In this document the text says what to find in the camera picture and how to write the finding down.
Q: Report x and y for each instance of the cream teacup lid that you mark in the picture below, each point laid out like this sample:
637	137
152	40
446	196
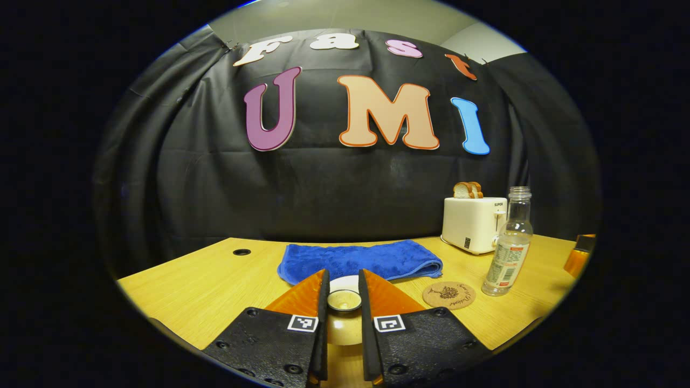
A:
344	326

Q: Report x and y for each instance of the blue towel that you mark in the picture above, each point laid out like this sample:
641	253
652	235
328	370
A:
356	258

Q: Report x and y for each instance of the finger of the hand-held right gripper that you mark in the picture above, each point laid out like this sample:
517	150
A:
579	256

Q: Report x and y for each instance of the bread slice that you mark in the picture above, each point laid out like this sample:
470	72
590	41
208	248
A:
462	190
478	189

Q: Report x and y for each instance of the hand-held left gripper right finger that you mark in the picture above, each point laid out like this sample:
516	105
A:
367	334

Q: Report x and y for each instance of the round cork coaster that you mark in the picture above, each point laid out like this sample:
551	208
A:
449	295

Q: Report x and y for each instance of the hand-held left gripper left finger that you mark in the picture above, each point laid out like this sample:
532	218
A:
323	334

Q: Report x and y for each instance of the clear water bottle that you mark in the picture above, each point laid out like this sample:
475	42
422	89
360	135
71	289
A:
509	253

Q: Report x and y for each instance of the black backdrop cloth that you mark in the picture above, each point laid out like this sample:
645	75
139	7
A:
323	188

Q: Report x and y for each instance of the white toaster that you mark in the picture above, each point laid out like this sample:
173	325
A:
469	223

